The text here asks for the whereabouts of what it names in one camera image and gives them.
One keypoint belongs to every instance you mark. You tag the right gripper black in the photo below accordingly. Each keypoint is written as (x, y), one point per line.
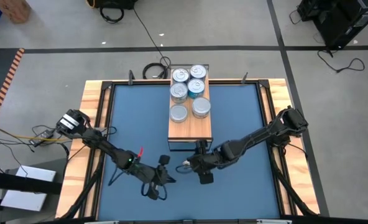
(205, 161)

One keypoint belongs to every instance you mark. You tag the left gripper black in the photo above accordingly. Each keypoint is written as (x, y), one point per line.
(153, 175)

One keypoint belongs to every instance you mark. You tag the navy blue label tuna can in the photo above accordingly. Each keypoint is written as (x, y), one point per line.
(198, 71)
(180, 75)

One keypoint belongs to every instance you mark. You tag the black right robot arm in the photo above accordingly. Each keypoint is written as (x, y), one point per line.
(264, 132)

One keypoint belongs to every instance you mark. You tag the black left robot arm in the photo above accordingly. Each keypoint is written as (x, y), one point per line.
(103, 146)

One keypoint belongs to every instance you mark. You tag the red tag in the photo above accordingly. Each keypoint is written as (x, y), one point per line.
(140, 152)

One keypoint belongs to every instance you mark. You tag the wooden block platform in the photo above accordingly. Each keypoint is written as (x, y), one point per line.
(190, 130)

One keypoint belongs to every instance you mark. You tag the black power adapter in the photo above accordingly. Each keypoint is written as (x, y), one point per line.
(44, 134)

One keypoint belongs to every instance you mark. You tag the white flat board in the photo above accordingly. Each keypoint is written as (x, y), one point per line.
(22, 200)

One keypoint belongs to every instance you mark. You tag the black flat bar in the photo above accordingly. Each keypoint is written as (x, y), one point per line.
(3, 180)

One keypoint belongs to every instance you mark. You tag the black floor equipment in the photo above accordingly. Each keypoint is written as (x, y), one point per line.
(115, 3)

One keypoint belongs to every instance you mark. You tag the black computer towers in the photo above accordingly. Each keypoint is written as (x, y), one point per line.
(348, 21)

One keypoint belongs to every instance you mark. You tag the black table frame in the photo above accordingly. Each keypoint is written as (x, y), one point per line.
(98, 186)

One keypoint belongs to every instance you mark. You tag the silver bracket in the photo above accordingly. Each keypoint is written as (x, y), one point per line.
(101, 222)
(274, 221)

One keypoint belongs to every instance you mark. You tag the black short frame post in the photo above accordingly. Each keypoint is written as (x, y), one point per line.
(244, 78)
(130, 77)

